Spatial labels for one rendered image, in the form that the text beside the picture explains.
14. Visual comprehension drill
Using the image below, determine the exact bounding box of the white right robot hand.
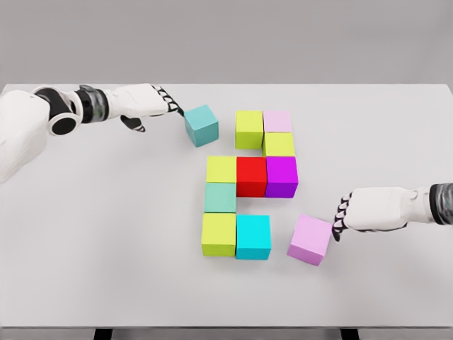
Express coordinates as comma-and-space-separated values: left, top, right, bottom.
331, 187, 411, 243

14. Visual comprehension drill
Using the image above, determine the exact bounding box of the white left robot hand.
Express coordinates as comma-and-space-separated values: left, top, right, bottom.
118, 83, 185, 133

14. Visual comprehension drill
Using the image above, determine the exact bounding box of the teal blue cube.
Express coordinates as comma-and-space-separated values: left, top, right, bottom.
183, 104, 219, 148

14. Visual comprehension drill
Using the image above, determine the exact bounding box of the lilac pink cube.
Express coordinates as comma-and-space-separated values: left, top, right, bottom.
287, 212, 333, 267

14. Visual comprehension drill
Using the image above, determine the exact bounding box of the purple cube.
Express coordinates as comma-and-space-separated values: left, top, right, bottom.
265, 156, 299, 199

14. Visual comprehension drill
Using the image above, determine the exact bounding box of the yellow-green cube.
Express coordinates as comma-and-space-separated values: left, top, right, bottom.
201, 212, 237, 258
234, 110, 265, 151
205, 155, 238, 184
262, 132, 296, 158

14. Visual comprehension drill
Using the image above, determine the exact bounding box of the cyan cube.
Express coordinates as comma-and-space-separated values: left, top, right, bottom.
235, 214, 273, 261

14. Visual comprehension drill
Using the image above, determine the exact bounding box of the mint green cube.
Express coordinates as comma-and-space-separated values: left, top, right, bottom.
204, 182, 237, 214

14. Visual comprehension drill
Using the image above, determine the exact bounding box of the red cube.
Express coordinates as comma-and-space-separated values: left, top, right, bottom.
236, 157, 268, 198

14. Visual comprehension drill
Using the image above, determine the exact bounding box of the pale pink cube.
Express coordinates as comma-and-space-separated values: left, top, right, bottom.
263, 109, 293, 134

